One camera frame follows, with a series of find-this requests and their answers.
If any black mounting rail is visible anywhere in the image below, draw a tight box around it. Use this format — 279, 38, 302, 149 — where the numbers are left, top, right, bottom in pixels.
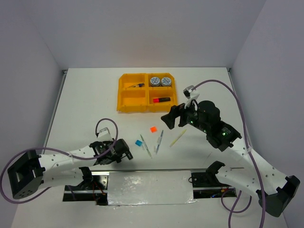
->
63, 170, 237, 206

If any yellow clear pen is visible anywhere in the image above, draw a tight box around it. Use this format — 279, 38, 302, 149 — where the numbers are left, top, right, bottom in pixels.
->
169, 129, 187, 148

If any green clear pen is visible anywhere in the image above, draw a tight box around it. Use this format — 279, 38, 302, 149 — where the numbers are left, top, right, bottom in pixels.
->
140, 134, 152, 159

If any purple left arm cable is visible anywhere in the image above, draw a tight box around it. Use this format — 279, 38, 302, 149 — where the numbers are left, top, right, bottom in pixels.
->
0, 118, 119, 204

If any foil-covered base plate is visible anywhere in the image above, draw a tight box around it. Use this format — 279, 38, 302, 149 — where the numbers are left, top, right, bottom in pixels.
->
107, 171, 196, 206

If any small glue bottle blue cap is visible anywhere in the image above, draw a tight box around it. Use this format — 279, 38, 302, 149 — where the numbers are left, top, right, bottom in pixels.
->
127, 83, 145, 88

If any round blue-white tin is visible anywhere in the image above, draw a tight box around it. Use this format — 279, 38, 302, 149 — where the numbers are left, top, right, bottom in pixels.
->
150, 76, 161, 87
161, 77, 172, 87

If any black highlighter pink tip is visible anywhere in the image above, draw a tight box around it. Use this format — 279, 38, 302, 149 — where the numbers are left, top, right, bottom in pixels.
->
152, 97, 171, 104

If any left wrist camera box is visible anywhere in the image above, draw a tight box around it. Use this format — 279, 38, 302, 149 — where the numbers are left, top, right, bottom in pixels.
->
96, 127, 114, 143

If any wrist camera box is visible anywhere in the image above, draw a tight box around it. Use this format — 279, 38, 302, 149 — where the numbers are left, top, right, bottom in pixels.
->
96, 127, 114, 143
183, 85, 200, 108

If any orange highlighter cap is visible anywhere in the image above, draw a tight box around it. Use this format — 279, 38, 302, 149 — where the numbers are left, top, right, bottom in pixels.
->
150, 126, 157, 133

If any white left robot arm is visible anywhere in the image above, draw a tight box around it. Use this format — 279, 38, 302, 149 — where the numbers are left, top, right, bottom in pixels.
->
7, 139, 133, 200

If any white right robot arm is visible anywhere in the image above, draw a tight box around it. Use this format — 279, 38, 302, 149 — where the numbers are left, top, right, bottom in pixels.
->
161, 101, 300, 217

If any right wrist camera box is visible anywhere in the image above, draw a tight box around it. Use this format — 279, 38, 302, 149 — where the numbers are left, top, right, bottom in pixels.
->
183, 85, 200, 108

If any blue highlighter cap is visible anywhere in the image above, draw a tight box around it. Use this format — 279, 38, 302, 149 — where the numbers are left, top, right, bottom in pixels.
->
135, 140, 142, 147

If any blue clear pen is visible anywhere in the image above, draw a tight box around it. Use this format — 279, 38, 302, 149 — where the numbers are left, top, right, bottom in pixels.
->
155, 130, 164, 154

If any orange four-compartment organizer tray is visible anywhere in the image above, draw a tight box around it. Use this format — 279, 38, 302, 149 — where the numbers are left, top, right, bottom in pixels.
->
116, 73, 178, 113

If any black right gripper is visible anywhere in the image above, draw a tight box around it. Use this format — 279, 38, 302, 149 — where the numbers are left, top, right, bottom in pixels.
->
161, 96, 209, 133

